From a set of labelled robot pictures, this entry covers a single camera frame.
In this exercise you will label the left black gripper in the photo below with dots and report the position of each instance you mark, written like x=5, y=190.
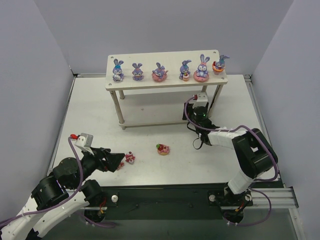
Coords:
x=102, y=158

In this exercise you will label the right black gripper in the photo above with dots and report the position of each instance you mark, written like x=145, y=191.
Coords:
x=186, y=115

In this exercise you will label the pink bear cake toy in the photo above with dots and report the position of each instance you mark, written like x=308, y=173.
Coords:
x=130, y=158

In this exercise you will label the small purple bunny with strawberry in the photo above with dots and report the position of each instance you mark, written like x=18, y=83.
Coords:
x=185, y=70

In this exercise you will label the pink bear strawberry donut toy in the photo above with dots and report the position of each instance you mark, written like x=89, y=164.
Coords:
x=162, y=149

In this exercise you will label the purple bunny red base toy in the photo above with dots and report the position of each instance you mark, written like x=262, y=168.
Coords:
x=218, y=66

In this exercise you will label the purple bunny sitting toy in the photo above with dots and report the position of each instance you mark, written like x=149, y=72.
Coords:
x=137, y=72

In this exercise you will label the purple bunny blue bow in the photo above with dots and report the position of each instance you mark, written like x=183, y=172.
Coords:
x=117, y=72

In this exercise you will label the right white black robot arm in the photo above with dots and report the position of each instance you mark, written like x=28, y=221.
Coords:
x=257, y=160

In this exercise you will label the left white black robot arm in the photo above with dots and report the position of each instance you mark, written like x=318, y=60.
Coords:
x=64, y=191

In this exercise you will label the white wooden two-tier shelf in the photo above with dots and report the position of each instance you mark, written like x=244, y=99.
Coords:
x=172, y=61

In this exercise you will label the pink strawberry cake toy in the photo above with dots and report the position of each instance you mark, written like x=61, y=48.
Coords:
x=120, y=166

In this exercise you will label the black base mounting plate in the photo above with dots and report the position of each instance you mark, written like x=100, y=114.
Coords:
x=168, y=202

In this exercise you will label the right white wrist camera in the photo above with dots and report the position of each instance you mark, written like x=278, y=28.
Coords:
x=200, y=100

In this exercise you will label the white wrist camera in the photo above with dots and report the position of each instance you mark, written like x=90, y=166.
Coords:
x=83, y=141
x=200, y=100

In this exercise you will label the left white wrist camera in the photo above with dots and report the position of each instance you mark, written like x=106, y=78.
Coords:
x=83, y=141

